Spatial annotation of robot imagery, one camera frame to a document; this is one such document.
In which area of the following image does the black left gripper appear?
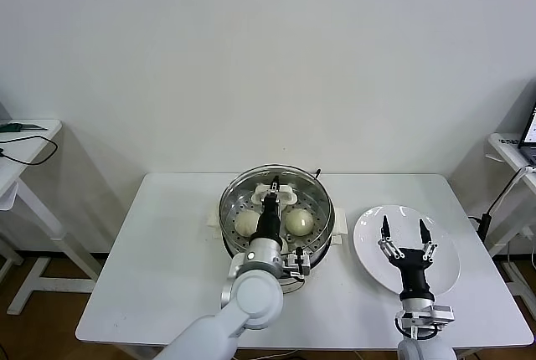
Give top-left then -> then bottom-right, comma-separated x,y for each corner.
253,175 -> 282,244

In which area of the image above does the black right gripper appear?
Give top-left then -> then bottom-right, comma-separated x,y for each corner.
377,215 -> 439,301

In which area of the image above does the glass lid with cream handle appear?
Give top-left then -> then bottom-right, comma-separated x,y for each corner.
218,162 -> 336,265

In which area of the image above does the stainless steel steamer basket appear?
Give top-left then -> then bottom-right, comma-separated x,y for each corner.
218,165 -> 336,277

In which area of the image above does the white round plate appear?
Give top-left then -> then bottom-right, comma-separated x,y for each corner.
353,204 -> 461,296

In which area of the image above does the cream electric cooker base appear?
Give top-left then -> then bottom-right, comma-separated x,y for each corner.
207,204 -> 348,296

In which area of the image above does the open laptop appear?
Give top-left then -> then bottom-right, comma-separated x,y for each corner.
518,102 -> 536,164

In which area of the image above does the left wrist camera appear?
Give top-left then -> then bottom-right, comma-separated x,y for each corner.
282,246 -> 313,284

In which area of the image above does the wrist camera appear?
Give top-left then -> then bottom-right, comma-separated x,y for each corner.
282,246 -> 313,284
395,304 -> 456,340

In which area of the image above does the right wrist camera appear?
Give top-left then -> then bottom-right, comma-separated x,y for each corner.
395,304 -> 456,340

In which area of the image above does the thin black cable loop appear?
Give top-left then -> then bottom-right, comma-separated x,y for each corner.
0,136 -> 59,167

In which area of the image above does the white side table with cable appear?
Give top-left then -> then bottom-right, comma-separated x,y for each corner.
0,119 -> 106,317

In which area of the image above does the green handled tool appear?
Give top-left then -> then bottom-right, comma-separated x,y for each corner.
0,122 -> 46,134

